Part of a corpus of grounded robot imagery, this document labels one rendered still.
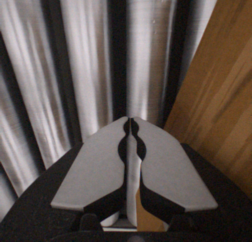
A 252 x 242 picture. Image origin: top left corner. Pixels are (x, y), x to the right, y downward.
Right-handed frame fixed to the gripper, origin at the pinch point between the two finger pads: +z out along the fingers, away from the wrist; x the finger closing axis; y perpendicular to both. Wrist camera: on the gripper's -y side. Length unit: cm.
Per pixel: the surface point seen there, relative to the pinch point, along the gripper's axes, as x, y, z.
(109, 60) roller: -2.2, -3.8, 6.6
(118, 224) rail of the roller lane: -2.0, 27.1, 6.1
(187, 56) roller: 6.3, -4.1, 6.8
